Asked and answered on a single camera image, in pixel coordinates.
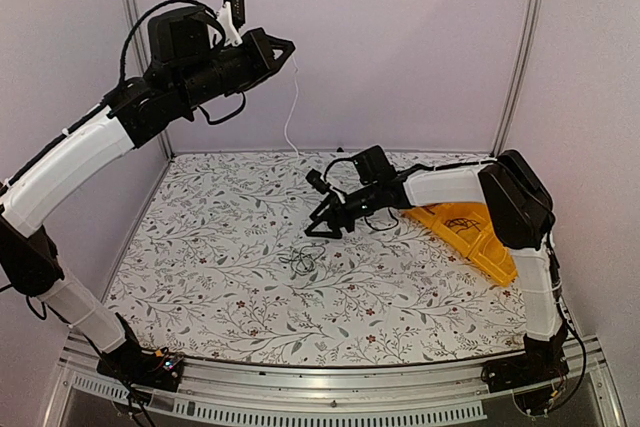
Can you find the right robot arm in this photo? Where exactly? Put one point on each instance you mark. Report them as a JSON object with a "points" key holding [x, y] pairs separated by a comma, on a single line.
{"points": [[519, 206]]}

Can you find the aluminium front rail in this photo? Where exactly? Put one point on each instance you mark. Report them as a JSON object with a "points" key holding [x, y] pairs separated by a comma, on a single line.
{"points": [[220, 393]]}

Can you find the left aluminium post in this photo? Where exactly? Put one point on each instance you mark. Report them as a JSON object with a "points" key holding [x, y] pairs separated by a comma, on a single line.
{"points": [[138, 48]]}

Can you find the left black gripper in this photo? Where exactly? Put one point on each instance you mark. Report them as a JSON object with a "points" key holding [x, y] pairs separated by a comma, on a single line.
{"points": [[265, 62]]}

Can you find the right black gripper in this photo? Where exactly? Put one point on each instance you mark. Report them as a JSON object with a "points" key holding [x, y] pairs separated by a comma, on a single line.
{"points": [[337, 212]]}

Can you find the floral table mat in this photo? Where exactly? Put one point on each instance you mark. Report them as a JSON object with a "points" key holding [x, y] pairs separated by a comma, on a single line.
{"points": [[221, 267]]}

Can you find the yellow bin middle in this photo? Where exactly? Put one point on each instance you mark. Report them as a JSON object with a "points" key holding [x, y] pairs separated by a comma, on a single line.
{"points": [[457, 224]]}

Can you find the right aluminium post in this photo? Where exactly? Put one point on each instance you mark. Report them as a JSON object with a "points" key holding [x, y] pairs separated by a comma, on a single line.
{"points": [[525, 47]]}

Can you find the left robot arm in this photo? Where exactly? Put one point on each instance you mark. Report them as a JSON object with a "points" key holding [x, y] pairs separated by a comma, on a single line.
{"points": [[197, 54]]}

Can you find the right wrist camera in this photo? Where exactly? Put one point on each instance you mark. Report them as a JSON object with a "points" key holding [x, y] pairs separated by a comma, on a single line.
{"points": [[316, 180]]}

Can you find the aluminium post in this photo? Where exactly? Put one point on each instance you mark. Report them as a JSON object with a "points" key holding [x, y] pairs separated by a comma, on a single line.
{"points": [[138, 48], [525, 47]]}

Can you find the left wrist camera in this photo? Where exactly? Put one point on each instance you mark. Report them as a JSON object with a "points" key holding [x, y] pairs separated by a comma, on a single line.
{"points": [[231, 16]]}

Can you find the yellow bin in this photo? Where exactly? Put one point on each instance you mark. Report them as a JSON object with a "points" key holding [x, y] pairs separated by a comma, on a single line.
{"points": [[457, 224], [490, 256]]}

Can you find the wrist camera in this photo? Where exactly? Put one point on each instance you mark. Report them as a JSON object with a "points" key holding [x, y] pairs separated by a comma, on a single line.
{"points": [[316, 180], [231, 16]]}

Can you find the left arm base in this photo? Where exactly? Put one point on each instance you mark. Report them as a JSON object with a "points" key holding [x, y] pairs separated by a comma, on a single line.
{"points": [[130, 363]]}

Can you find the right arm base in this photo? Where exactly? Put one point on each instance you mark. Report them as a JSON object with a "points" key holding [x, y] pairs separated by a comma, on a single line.
{"points": [[541, 370]]}

